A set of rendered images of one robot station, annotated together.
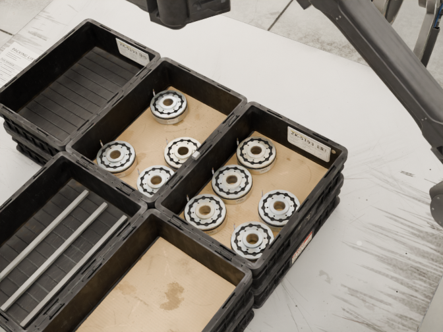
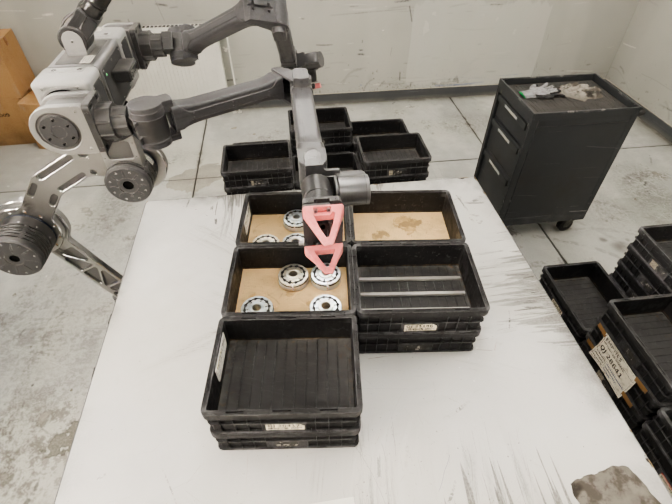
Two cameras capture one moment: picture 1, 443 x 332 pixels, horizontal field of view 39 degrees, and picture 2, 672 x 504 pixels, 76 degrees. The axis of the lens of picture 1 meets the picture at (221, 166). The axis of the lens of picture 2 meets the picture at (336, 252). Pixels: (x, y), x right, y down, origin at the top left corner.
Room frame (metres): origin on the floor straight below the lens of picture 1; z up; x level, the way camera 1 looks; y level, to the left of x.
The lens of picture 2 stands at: (1.59, 0.91, 1.95)
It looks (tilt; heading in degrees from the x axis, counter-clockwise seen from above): 45 degrees down; 226
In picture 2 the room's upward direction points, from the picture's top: straight up
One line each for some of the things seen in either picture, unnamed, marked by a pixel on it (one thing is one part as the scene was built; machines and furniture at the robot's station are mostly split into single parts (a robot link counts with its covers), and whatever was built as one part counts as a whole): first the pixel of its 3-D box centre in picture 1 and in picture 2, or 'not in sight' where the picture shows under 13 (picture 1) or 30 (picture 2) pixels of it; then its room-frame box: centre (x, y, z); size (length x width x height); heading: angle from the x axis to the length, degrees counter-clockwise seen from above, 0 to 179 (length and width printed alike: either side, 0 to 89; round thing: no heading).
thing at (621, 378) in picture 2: not in sight; (612, 364); (0.16, 1.02, 0.41); 0.31 x 0.02 x 0.16; 53
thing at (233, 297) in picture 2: (161, 138); (292, 289); (1.06, 0.15, 0.87); 0.40 x 0.30 x 0.11; 137
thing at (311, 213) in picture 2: not in sight; (325, 232); (1.24, 0.52, 1.47); 0.09 x 0.07 x 0.07; 54
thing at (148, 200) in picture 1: (158, 126); (291, 279); (1.06, 0.15, 0.92); 0.40 x 0.30 x 0.02; 137
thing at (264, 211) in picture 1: (279, 207); (296, 218); (0.80, -0.13, 0.86); 0.10 x 0.10 x 0.01
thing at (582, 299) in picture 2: not in sight; (581, 308); (-0.19, 0.81, 0.26); 0.40 x 0.30 x 0.23; 53
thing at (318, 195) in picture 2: not in sight; (320, 213); (1.20, 0.46, 1.46); 0.07 x 0.07 x 0.10; 54
